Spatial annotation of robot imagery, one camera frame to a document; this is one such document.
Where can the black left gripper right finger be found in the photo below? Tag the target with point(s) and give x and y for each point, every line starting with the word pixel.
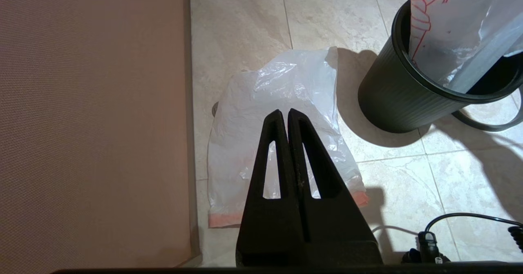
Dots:
pixel 335 225

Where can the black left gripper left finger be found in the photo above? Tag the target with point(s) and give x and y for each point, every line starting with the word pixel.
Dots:
pixel 253 225

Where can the black trash bin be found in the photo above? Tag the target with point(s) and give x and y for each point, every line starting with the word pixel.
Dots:
pixel 392 98

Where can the clean translucent white trash bag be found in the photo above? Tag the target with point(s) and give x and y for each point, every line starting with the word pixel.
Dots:
pixel 253 102

